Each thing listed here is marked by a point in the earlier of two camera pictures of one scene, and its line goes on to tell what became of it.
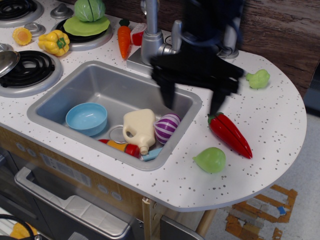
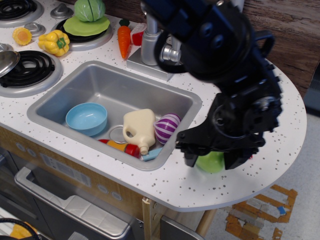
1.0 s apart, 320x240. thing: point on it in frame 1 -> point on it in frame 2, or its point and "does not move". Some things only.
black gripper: [201, 62] -> [239, 118]
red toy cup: [137, 33] does not move
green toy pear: [212, 159] does not move
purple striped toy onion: [165, 126] does not move
